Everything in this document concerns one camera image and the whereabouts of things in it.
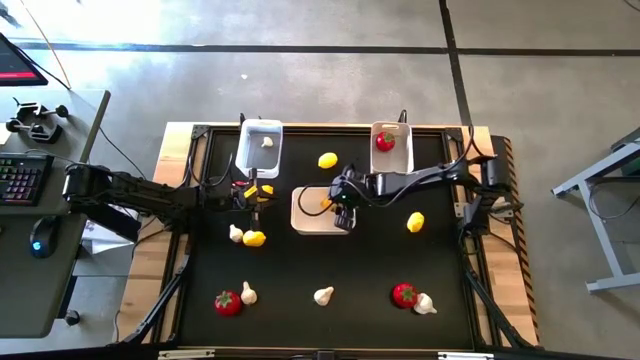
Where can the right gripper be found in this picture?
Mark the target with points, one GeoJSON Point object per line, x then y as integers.
{"type": "Point", "coordinates": [350, 195]}

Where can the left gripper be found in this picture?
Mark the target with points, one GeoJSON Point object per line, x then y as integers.
{"type": "Point", "coordinates": [237, 202]}

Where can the white garlic bulb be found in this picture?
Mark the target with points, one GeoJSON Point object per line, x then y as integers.
{"type": "Point", "coordinates": [322, 296]}
{"type": "Point", "coordinates": [248, 296]}
{"type": "Point", "coordinates": [424, 304]}
{"type": "Point", "coordinates": [267, 142]}
{"type": "Point", "coordinates": [235, 233]}

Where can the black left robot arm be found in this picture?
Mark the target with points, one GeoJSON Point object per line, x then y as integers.
{"type": "Point", "coordinates": [140, 192]}

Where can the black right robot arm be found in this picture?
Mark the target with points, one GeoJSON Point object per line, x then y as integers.
{"type": "Point", "coordinates": [425, 177]}

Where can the small yellow tag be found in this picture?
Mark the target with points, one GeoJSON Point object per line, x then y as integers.
{"type": "Point", "coordinates": [251, 192]}

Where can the cream plastic basket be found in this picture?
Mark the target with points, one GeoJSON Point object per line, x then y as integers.
{"type": "Point", "coordinates": [312, 225]}

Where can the frosted clear plastic basket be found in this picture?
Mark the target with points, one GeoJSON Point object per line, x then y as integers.
{"type": "Point", "coordinates": [260, 162]}

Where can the white plastic basket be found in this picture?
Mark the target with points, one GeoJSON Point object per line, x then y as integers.
{"type": "Point", "coordinates": [392, 162]}

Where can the white paper sheet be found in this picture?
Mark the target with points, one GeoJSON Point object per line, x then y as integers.
{"type": "Point", "coordinates": [100, 240]}

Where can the yellow black hazard tape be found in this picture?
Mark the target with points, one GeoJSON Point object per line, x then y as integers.
{"type": "Point", "coordinates": [522, 260]}

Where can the black round knob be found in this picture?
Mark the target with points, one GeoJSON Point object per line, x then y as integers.
{"type": "Point", "coordinates": [72, 317]}

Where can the black computer mouse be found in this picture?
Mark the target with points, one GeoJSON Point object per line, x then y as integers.
{"type": "Point", "coordinates": [45, 235]}

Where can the black table clamp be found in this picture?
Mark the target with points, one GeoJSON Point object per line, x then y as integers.
{"type": "Point", "coordinates": [30, 111]}
{"type": "Point", "coordinates": [42, 132]}

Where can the grey desk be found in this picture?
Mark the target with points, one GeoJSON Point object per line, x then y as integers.
{"type": "Point", "coordinates": [30, 290]}

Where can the black backlit keyboard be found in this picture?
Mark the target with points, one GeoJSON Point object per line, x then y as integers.
{"type": "Point", "coordinates": [22, 180]}

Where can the grey metal stand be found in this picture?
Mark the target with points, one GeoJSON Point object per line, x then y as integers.
{"type": "Point", "coordinates": [607, 240]}

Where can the dark monitor red bar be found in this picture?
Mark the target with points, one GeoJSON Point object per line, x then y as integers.
{"type": "Point", "coordinates": [17, 62]}

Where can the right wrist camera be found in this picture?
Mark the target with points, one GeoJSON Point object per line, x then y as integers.
{"type": "Point", "coordinates": [351, 173]}

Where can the black metal frame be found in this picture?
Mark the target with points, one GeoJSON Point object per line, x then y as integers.
{"type": "Point", "coordinates": [199, 131]}

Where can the silver metal bracket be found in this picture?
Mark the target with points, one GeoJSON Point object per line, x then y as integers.
{"type": "Point", "coordinates": [465, 356]}
{"type": "Point", "coordinates": [185, 354]}

